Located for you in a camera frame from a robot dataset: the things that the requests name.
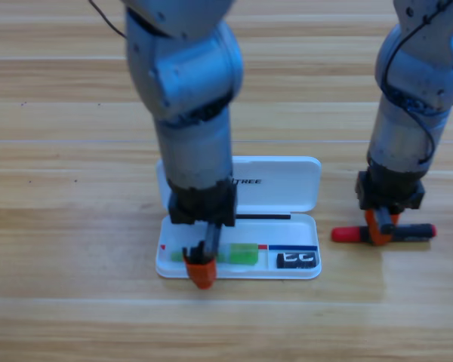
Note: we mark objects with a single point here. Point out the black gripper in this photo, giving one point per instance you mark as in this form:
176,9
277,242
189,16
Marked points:
204,205
392,190

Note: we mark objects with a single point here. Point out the red and black marker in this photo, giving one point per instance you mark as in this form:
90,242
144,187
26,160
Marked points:
343,234

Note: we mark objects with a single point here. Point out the green highlighter pen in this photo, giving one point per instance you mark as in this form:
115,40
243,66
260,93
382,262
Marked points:
243,254

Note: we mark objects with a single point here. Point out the black eraser with white print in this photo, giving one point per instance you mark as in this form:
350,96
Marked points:
298,261

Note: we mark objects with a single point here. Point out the white Unitree pencil case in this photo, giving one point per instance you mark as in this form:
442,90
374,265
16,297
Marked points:
283,196

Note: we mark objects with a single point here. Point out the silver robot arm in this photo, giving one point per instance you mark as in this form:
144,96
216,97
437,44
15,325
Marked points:
188,113
404,132

